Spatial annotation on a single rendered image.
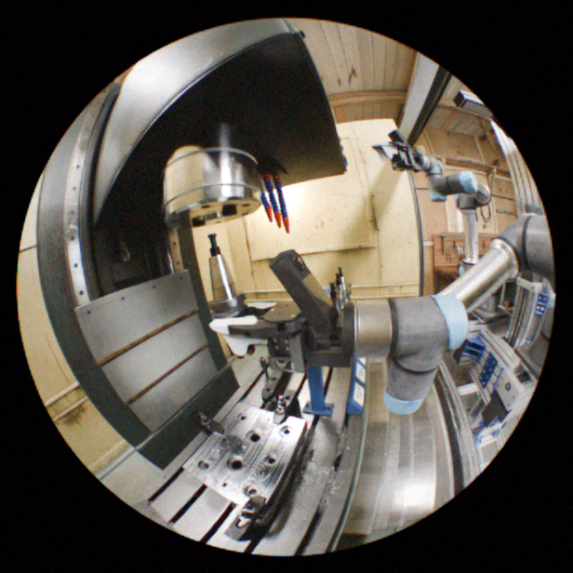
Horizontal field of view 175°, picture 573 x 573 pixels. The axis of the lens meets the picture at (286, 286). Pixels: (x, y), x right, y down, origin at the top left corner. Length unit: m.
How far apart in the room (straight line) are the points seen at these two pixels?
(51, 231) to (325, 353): 0.77
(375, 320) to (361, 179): 1.12
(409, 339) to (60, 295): 0.78
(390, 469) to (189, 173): 0.87
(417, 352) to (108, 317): 0.70
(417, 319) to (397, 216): 1.08
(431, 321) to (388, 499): 0.63
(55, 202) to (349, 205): 1.44
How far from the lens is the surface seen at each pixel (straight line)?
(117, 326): 0.64
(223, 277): 0.27
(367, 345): 0.20
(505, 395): 0.84
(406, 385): 0.27
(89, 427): 1.22
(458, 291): 0.39
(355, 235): 1.20
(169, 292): 0.70
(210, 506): 0.60
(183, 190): 0.23
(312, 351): 0.24
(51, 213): 0.73
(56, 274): 0.68
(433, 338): 0.22
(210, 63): 0.23
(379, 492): 0.72
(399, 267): 1.26
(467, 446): 0.81
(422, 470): 0.80
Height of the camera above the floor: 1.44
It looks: 13 degrees down
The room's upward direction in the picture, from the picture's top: 9 degrees counter-clockwise
